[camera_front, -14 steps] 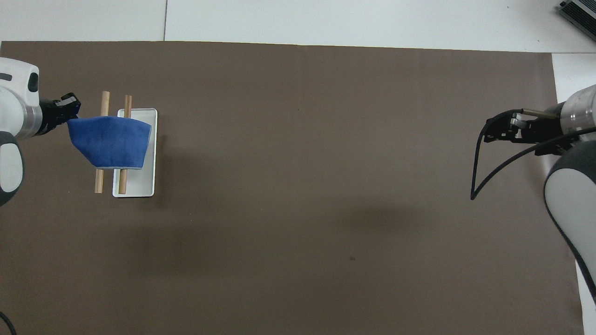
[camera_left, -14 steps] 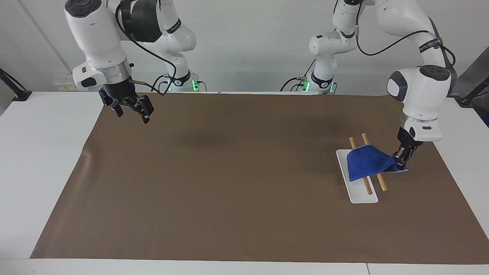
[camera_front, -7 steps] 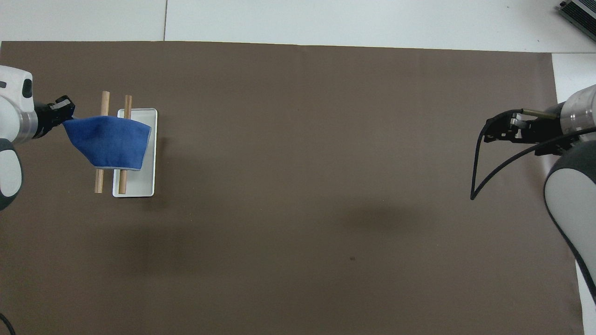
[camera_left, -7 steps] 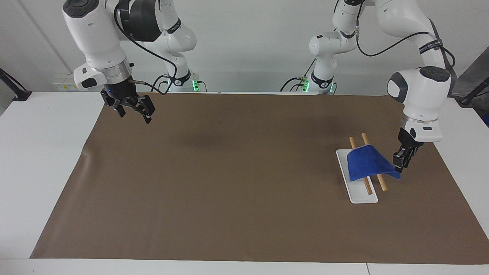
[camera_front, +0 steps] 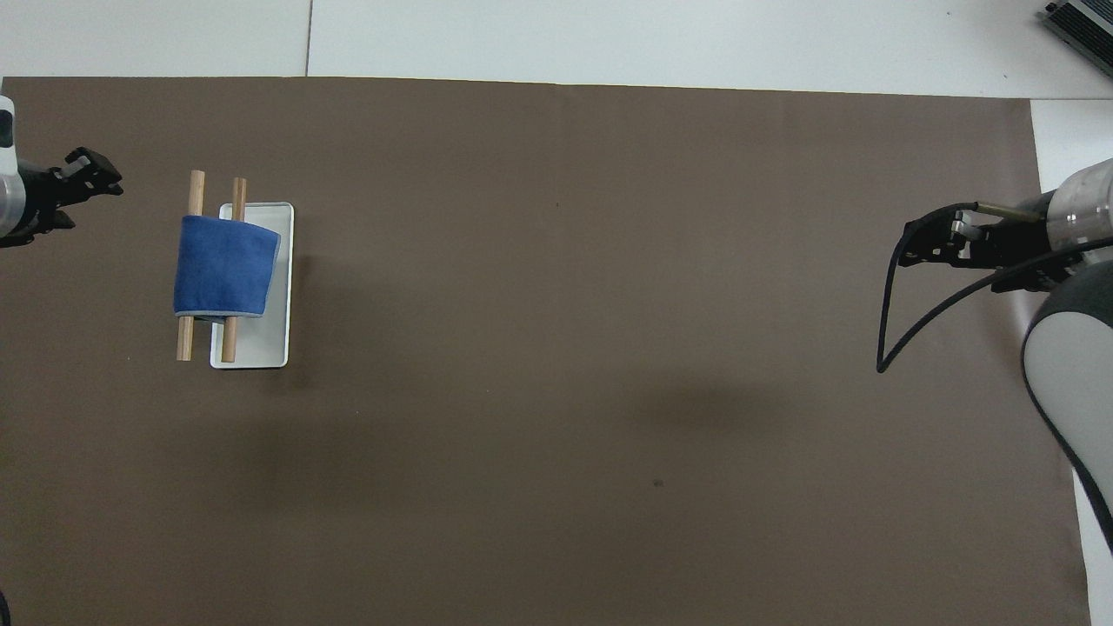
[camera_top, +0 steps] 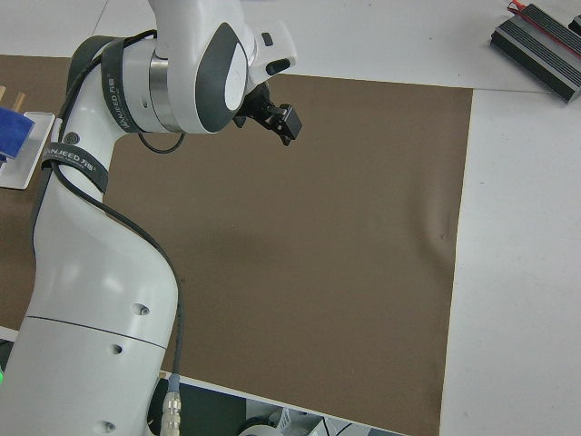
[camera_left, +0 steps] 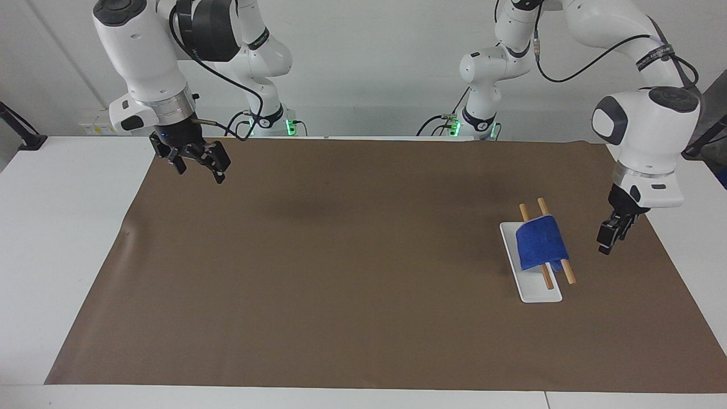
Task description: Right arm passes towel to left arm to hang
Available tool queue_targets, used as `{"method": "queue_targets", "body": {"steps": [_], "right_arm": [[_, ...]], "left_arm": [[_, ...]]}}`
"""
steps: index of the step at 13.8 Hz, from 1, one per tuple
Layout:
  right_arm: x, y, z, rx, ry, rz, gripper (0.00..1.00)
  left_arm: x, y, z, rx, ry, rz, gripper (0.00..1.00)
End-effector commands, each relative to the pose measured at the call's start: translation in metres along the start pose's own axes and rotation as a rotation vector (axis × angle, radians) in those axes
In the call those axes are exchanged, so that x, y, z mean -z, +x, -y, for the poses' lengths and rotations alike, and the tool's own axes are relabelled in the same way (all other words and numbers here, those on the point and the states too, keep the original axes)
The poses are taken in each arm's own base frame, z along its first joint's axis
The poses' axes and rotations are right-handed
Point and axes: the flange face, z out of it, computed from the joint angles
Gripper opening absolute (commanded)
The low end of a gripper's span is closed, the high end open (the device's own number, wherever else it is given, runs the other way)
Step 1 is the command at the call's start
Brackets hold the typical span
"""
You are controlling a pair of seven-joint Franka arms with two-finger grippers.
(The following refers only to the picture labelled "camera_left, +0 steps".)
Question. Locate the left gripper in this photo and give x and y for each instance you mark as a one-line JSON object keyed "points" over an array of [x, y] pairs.
{"points": [[626, 203]]}

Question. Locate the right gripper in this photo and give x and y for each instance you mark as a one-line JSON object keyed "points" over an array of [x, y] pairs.
{"points": [[179, 135]]}

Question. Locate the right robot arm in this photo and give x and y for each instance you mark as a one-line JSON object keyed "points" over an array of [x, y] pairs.
{"points": [[142, 51]]}

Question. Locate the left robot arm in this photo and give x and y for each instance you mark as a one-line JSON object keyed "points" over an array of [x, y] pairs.
{"points": [[647, 122]]}

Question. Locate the blue towel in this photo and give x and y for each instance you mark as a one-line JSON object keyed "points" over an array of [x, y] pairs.
{"points": [[540, 241]]}

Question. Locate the wooden rod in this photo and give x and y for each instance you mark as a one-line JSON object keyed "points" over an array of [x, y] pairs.
{"points": [[547, 278], [569, 275]]}

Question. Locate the black stand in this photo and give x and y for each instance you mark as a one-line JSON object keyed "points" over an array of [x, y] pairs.
{"points": [[25, 136], [701, 143]]}

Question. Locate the white rectangular tray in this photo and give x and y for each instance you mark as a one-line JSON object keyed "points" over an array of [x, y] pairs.
{"points": [[534, 287]]}

